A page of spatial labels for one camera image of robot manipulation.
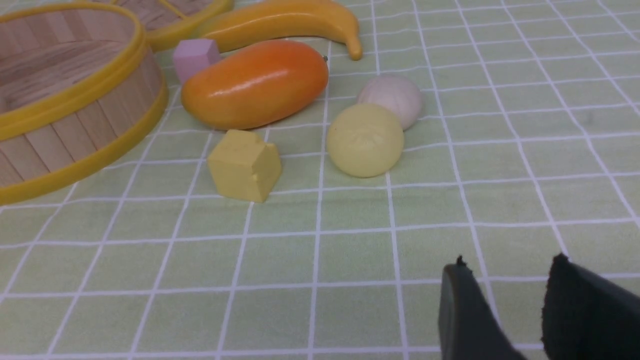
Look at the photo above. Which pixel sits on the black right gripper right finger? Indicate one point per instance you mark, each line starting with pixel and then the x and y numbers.
pixel 587 317

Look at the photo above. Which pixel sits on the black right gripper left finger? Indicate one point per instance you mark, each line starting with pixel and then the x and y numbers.
pixel 466 324

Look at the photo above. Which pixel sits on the yellow bun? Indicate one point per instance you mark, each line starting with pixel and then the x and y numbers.
pixel 365 140

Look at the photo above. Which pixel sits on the white bun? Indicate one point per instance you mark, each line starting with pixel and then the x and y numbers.
pixel 397 94

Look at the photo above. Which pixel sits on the bamboo steamer lid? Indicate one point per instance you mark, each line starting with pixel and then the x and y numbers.
pixel 167 22

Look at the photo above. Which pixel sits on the bamboo steamer tray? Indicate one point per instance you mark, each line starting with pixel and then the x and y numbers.
pixel 80 87

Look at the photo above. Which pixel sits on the green checkered tablecloth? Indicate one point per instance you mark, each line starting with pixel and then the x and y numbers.
pixel 527 146

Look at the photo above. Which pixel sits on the yellow foam cube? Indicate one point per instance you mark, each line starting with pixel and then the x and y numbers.
pixel 244 167

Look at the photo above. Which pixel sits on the orange toy mango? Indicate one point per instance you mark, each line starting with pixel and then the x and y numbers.
pixel 257 85

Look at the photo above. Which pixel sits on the yellow toy banana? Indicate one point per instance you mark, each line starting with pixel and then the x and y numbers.
pixel 276 19

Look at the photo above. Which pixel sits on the pink foam cube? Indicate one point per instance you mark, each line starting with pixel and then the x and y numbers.
pixel 194 55

